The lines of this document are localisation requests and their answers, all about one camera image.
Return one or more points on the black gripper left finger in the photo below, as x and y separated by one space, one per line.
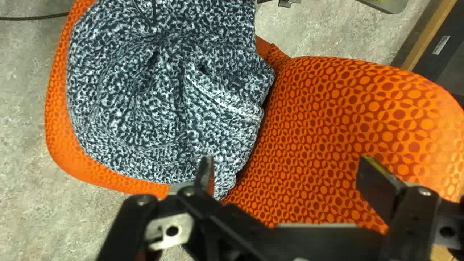
203 212

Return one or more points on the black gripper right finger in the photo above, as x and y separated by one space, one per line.
410 218

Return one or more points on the blue white knitted beanie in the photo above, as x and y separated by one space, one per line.
159 91

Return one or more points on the grey metal chair base part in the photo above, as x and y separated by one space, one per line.
287 2

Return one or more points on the dark cabinet with white label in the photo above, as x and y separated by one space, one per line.
446 52

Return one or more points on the light wooden edge strip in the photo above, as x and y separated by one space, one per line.
424 36

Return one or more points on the grey flat plate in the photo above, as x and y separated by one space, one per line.
384 4

